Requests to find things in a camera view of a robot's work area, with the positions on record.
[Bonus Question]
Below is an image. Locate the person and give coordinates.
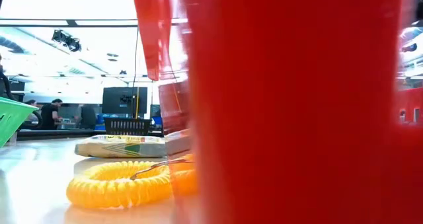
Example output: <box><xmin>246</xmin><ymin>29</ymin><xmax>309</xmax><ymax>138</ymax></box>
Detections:
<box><xmin>23</xmin><ymin>98</ymin><xmax>38</xmax><ymax>123</ymax></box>
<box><xmin>39</xmin><ymin>98</ymin><xmax>63</xmax><ymax>131</ymax></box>
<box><xmin>78</xmin><ymin>104</ymin><xmax>98</xmax><ymax>130</ymax></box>

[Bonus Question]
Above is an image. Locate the black plastic basket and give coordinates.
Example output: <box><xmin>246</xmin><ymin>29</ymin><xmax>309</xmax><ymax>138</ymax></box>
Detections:
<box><xmin>103</xmin><ymin>117</ymin><xmax>153</xmax><ymax>137</ymax></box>

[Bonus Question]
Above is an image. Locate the black monitor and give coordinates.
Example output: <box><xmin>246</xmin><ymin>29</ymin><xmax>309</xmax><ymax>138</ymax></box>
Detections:
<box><xmin>101</xmin><ymin>86</ymin><xmax>149</xmax><ymax>116</ymax></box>

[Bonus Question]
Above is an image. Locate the red plastic basket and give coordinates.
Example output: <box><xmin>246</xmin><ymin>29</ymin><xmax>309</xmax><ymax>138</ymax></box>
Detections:
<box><xmin>131</xmin><ymin>0</ymin><xmax>423</xmax><ymax>224</ymax></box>

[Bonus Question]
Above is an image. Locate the black ceiling-mounted camera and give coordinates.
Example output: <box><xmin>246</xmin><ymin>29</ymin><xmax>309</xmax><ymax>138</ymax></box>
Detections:
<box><xmin>50</xmin><ymin>28</ymin><xmax>83</xmax><ymax>53</ymax></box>

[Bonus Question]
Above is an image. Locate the green plastic basket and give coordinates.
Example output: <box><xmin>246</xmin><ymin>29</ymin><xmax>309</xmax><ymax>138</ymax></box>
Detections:
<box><xmin>0</xmin><ymin>96</ymin><xmax>40</xmax><ymax>149</ymax></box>

